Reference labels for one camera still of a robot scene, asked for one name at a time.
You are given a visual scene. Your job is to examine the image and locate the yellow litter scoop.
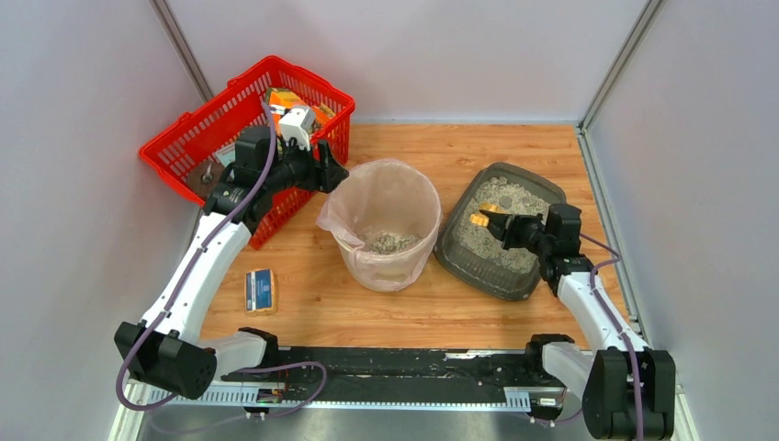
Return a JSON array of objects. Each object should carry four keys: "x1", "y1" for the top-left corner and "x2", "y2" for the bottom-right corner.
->
[{"x1": 469, "y1": 203, "x2": 505, "y2": 228}]

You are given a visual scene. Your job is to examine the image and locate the white bin with bag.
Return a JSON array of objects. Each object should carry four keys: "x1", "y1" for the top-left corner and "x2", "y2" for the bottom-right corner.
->
[{"x1": 316, "y1": 159, "x2": 443, "y2": 292}]

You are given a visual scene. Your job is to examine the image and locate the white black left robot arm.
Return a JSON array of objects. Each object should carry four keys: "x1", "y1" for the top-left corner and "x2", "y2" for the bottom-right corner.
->
[{"x1": 114, "y1": 125, "x2": 348, "y2": 407}]

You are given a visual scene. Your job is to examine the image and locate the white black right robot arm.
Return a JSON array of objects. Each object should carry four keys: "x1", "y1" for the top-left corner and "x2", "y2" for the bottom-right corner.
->
[{"x1": 470, "y1": 203, "x2": 676, "y2": 440}]

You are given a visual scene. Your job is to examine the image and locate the grey litter box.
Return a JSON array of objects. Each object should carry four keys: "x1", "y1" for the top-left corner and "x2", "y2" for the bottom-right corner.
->
[{"x1": 434, "y1": 163, "x2": 566, "y2": 301}]

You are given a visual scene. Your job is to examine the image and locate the orange sponge stack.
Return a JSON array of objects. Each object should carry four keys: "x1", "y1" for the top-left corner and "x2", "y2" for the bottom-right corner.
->
[{"x1": 265, "y1": 87, "x2": 335, "y2": 126}]

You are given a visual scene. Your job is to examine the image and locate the brown round disc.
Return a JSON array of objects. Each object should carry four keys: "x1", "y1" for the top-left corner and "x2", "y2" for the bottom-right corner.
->
[{"x1": 186, "y1": 160, "x2": 233, "y2": 207}]

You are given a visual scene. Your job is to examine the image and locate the blue yellow sponge pack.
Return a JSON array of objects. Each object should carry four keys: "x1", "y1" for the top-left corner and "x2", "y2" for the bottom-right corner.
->
[{"x1": 244, "y1": 268, "x2": 278, "y2": 315}]

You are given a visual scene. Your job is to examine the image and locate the red shopping basket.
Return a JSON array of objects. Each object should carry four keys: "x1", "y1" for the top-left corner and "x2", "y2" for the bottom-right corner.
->
[{"x1": 139, "y1": 56, "x2": 355, "y2": 249}]

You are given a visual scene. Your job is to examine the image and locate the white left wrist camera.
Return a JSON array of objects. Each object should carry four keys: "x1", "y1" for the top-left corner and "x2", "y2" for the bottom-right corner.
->
[{"x1": 278, "y1": 106, "x2": 316, "y2": 152}]

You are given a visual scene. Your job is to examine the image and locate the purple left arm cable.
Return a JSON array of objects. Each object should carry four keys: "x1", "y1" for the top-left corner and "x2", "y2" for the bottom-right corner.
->
[{"x1": 115, "y1": 103, "x2": 330, "y2": 421}]

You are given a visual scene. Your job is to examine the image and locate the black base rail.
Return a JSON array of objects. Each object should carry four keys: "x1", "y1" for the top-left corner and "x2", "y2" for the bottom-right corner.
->
[{"x1": 224, "y1": 346, "x2": 570, "y2": 408}]

